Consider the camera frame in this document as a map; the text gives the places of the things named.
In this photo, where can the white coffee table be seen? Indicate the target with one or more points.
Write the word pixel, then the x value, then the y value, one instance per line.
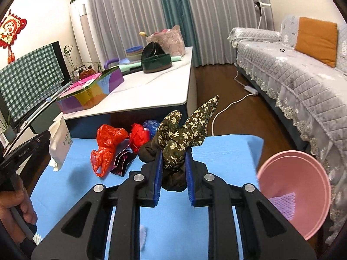
pixel 151 86

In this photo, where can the large red plastic bag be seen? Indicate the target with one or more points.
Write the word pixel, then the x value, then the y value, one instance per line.
pixel 108 140

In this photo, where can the small red plastic bag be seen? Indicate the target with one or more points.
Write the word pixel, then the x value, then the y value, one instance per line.
pixel 138 136

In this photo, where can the teal curtain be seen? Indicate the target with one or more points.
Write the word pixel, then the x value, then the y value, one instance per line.
pixel 176 10

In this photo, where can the person's left hand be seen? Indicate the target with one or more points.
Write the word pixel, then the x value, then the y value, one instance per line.
pixel 10 201

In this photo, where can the blue plastic bag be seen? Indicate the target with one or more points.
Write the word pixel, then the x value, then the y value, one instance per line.
pixel 150 126

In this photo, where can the purple mesh cloth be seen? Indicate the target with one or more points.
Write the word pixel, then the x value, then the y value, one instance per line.
pixel 283 203

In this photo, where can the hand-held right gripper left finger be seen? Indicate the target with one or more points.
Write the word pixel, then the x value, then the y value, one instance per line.
pixel 157 180

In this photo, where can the blue mat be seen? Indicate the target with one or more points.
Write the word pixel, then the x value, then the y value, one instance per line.
pixel 81 195

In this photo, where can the grey quilted sofa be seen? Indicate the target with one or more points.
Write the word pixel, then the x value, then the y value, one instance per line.
pixel 284 67

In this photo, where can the white paper scrap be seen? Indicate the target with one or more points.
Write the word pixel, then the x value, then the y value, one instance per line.
pixel 143 232

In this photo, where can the bamboo plant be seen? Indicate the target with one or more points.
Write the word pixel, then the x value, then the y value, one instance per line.
pixel 70 57

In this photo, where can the dark pink snack wrapper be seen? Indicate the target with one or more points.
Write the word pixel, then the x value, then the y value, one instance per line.
pixel 122 162

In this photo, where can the pink lace basket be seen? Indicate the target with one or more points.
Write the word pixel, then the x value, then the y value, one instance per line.
pixel 170 40

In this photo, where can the mint green tray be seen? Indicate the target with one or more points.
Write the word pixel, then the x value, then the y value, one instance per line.
pixel 127 66

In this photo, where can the dark floral cloth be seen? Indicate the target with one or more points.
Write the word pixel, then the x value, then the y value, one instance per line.
pixel 173 138

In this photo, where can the yellow tulip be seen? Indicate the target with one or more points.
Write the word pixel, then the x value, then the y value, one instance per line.
pixel 142 34

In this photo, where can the white floor lamp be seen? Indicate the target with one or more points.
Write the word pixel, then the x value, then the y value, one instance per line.
pixel 264 4

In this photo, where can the colourful tin box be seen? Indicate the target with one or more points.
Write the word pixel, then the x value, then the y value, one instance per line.
pixel 89 94

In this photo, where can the orange teapot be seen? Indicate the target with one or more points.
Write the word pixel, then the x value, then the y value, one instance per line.
pixel 86 73

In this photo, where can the grey curtain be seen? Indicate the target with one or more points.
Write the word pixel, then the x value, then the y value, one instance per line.
pixel 122 13
pixel 225 13

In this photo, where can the dark green bowl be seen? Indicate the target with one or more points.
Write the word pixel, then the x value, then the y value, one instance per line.
pixel 156 62

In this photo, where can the white power strip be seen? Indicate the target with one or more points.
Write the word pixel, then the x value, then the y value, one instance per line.
pixel 251 90

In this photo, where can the green checked cloth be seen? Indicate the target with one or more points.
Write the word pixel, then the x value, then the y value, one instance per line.
pixel 29 73

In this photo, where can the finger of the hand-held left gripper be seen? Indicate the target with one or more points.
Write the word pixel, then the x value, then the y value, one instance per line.
pixel 44 137

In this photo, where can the orange cushion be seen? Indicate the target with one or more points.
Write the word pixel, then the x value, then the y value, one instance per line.
pixel 315 40

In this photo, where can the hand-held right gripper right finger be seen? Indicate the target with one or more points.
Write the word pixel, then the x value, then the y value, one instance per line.
pixel 190 180

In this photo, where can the stack of coloured bowls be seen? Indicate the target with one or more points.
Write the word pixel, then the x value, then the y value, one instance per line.
pixel 134 52

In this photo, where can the red knot wall decoration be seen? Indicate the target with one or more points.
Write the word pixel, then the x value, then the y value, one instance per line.
pixel 9 29

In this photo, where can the pink plastic basin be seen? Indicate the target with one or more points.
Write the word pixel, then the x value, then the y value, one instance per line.
pixel 298 173

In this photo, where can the white standing air conditioner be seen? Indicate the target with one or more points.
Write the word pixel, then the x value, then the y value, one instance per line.
pixel 84 27

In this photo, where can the black television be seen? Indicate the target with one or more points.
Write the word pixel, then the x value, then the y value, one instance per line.
pixel 61 59

